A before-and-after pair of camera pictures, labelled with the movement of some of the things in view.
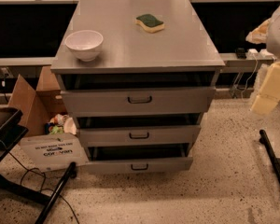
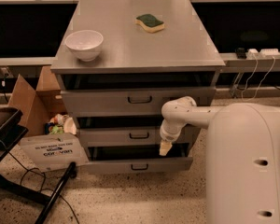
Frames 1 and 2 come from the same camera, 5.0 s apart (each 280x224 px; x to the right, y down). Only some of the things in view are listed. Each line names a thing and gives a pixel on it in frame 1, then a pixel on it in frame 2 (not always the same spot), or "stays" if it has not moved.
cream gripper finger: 259,35 to 164,147
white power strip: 263,54 stays
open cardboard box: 51,139 stays
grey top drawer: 137,101 stays
